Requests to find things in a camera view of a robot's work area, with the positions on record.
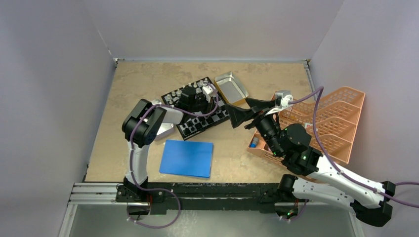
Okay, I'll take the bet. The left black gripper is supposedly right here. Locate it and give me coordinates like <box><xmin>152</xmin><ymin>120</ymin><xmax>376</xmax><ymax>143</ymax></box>
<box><xmin>188</xmin><ymin>94</ymin><xmax>220</xmax><ymax>118</ymax></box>

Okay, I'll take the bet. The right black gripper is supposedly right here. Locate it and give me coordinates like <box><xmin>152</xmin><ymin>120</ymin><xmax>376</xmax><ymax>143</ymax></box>
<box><xmin>225</xmin><ymin>98</ymin><xmax>284</xmax><ymax>157</ymax></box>

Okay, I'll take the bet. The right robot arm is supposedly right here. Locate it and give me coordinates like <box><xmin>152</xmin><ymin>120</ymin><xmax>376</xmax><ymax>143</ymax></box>
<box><xmin>226</xmin><ymin>98</ymin><xmax>395</xmax><ymax>227</ymax></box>

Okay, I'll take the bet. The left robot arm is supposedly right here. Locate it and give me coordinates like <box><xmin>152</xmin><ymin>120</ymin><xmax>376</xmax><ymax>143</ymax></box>
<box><xmin>122</xmin><ymin>84</ymin><xmax>219</xmax><ymax>202</ymax></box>

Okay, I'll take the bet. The white chess piece row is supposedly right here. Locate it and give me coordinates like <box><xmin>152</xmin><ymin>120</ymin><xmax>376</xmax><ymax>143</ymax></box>
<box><xmin>161</xmin><ymin>78</ymin><xmax>213</xmax><ymax>105</ymax></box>

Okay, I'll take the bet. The gold rectangular metal tin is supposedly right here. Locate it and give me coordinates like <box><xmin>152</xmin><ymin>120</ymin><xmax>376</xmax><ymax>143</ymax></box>
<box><xmin>214</xmin><ymin>72</ymin><xmax>249</xmax><ymax>106</ymax></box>

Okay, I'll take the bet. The black and silver chessboard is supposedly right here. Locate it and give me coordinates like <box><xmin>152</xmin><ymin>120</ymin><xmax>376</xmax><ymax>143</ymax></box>
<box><xmin>161</xmin><ymin>77</ymin><xmax>229</xmax><ymax>140</ymax></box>

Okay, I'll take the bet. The blue capped small bottle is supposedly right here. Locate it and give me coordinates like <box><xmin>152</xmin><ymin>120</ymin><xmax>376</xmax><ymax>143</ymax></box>
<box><xmin>249</xmin><ymin>137</ymin><xmax>259</xmax><ymax>148</ymax></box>

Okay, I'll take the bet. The blue folder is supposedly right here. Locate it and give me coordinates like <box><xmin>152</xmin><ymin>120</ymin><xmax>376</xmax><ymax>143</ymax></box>
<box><xmin>159</xmin><ymin>140</ymin><xmax>213</xmax><ymax>178</ymax></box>

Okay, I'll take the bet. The orange plastic tiered organizer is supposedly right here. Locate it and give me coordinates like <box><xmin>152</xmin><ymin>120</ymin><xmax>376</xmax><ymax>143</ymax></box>
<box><xmin>247</xmin><ymin>86</ymin><xmax>366</xmax><ymax>166</ymax></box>

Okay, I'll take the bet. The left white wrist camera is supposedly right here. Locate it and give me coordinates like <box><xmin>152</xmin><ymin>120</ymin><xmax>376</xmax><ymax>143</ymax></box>
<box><xmin>202</xmin><ymin>84</ymin><xmax>218</xmax><ymax>100</ymax></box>

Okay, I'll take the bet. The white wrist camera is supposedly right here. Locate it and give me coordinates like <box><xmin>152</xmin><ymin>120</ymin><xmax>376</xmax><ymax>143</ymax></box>
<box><xmin>266</xmin><ymin>90</ymin><xmax>293</xmax><ymax>115</ymax></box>
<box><xmin>202</xmin><ymin>84</ymin><xmax>218</xmax><ymax>100</ymax></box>

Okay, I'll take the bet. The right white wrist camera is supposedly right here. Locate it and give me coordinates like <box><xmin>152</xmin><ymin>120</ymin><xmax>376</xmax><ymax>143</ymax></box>
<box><xmin>266</xmin><ymin>90</ymin><xmax>293</xmax><ymax>115</ymax></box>

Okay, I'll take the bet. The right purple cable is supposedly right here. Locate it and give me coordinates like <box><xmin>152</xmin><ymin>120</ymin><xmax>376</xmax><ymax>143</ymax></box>
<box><xmin>288</xmin><ymin>86</ymin><xmax>419</xmax><ymax>223</ymax></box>

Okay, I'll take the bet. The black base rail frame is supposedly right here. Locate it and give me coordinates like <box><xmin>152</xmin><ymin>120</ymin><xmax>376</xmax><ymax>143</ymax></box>
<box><xmin>69</xmin><ymin>181</ymin><xmax>308</xmax><ymax>217</ymax></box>

